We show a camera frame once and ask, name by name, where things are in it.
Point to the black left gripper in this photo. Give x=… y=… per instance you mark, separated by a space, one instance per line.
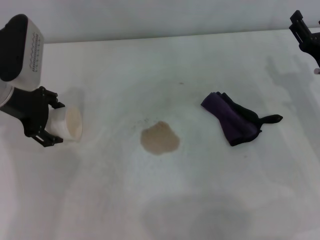
x=27 y=112

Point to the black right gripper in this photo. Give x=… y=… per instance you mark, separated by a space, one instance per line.
x=312 y=45

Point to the white paper cup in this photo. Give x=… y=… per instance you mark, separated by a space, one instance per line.
x=72 y=122

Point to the purple rag with black trim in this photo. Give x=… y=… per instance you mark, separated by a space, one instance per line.
x=232 y=120

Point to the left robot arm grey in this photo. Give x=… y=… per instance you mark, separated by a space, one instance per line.
x=4 y=93

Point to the brown water stain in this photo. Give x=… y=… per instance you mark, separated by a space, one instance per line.
x=160 y=138

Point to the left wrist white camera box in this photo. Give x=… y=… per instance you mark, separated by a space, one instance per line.
x=27 y=55

